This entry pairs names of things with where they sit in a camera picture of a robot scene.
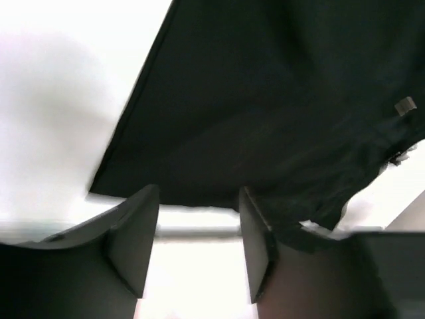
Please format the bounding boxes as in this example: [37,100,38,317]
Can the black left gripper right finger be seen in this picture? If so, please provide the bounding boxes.
[239,188,424,318]

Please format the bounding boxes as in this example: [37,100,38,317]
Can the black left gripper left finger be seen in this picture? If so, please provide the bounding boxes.
[1,185,159,319]

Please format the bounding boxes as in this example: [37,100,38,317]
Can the black shorts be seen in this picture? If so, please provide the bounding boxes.
[90,1,424,251]

